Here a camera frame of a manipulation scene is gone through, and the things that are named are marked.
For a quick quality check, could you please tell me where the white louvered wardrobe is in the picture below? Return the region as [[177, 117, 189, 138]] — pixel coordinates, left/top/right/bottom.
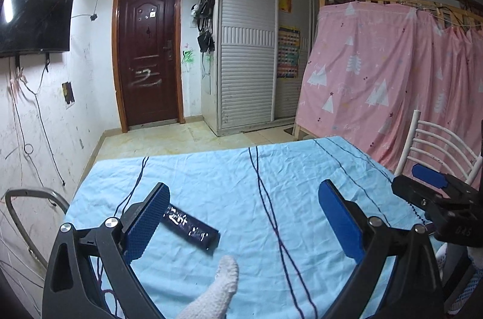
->
[[202, 0, 321, 136]]

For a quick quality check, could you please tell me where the bundle of hanging bags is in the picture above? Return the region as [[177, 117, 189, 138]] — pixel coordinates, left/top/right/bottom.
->
[[192, 0, 216, 37]]

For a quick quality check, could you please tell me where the black television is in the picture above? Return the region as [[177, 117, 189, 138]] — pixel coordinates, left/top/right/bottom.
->
[[0, 0, 75, 59]]

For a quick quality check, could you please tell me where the dark wall photo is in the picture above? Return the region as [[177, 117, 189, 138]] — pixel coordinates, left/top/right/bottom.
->
[[61, 81, 75, 105]]

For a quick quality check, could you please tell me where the colourful grid poster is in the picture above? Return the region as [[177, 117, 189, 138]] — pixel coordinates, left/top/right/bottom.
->
[[277, 25, 301, 79]]

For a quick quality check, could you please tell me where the brown wooden door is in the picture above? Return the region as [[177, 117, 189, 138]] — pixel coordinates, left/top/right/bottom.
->
[[112, 0, 185, 133]]

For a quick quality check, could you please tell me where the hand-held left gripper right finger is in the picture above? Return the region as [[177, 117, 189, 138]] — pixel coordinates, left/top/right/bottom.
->
[[318, 179, 444, 319]]

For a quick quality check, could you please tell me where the light blue striped tablecloth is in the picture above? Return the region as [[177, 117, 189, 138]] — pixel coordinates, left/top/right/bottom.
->
[[62, 136, 446, 319]]

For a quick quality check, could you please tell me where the person's right hand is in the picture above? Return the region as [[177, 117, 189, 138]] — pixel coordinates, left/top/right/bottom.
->
[[445, 247, 483, 316]]

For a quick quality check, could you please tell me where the small black bag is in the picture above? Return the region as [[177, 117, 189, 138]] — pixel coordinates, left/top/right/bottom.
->
[[197, 32, 216, 53]]

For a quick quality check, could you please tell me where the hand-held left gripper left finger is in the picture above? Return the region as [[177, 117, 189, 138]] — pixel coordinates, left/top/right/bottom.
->
[[41, 182, 171, 319]]

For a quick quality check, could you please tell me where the black snack wrapper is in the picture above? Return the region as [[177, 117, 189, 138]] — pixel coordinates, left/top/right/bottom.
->
[[163, 204, 220, 255]]

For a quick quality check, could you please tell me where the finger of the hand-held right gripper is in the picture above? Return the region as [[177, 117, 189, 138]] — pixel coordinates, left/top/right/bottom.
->
[[391, 176, 434, 208], [411, 164, 449, 188]]

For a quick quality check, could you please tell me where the white metal chair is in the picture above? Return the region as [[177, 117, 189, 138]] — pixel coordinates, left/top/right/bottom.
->
[[394, 110, 483, 187]]

